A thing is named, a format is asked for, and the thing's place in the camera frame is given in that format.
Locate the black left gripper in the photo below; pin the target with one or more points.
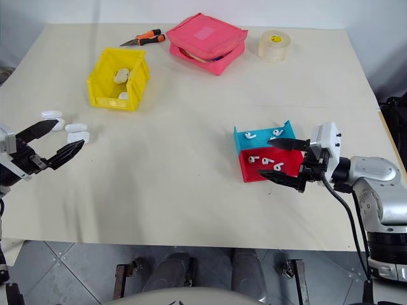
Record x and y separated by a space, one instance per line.
27 160

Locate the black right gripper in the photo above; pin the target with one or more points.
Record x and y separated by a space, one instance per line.
314 165

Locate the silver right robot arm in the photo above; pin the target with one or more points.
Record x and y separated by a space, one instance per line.
375 173

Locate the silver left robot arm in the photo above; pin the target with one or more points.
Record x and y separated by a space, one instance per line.
5 180

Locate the yellow plastic bin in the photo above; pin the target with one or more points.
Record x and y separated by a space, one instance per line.
105 79

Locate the red plastic tray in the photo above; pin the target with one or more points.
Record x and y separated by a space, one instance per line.
286 160

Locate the teal plastic tray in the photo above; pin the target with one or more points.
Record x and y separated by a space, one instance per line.
262 143

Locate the clear adhesive tape roll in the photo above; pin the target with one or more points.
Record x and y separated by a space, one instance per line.
273 46

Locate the orange black pliers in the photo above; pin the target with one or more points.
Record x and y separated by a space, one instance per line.
149 35

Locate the pink fabric zip pouch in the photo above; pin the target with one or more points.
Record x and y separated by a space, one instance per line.
203 35

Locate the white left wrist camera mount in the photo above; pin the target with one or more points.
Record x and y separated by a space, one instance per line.
5 139

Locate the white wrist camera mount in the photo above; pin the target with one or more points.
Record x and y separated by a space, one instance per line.
327 136
5 139

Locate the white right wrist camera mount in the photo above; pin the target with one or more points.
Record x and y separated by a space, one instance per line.
327 136

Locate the rusty metal post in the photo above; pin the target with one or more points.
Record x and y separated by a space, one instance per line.
300 282
121 281

